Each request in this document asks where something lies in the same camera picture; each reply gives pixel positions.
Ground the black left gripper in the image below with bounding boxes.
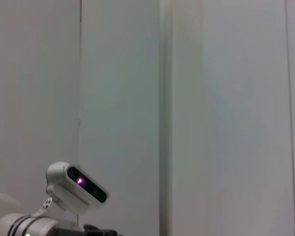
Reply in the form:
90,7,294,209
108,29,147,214
56,223,125,236

